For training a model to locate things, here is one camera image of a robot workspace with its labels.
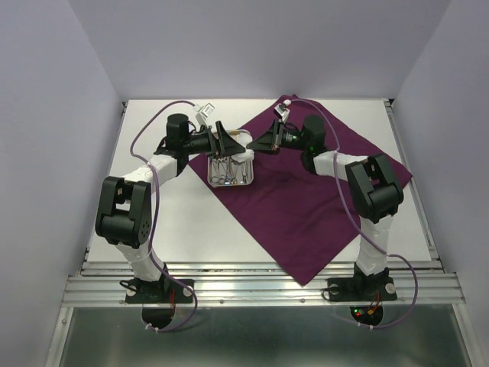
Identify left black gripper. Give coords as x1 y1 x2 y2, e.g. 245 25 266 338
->
183 121 245 159

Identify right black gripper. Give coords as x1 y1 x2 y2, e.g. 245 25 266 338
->
246 119 309 155

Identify white gauze pad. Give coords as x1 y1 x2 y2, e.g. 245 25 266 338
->
232 132 254 162

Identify stainless steel instrument tray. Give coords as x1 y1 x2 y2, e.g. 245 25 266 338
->
207 148 254 188

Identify thin steel tweezers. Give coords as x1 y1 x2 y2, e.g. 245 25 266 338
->
239 161 249 183

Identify straight steel scissors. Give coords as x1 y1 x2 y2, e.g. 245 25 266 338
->
211 160 226 185

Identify long steel forceps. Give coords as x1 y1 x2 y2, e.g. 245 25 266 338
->
222 157 235 185

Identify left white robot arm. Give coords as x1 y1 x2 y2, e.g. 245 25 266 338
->
95 113 246 304

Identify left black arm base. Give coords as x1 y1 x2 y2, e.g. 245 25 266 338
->
119 275 193 304

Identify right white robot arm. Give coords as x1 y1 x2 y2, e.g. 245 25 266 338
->
247 115 404 301

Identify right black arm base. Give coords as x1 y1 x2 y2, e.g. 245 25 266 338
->
321 265 397 302

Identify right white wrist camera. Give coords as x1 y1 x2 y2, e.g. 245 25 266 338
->
274 99 291 123

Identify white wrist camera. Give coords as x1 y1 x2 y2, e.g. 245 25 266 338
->
274 99 291 123
194 103 215 126

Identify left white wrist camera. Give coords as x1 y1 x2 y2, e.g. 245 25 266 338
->
194 103 215 126

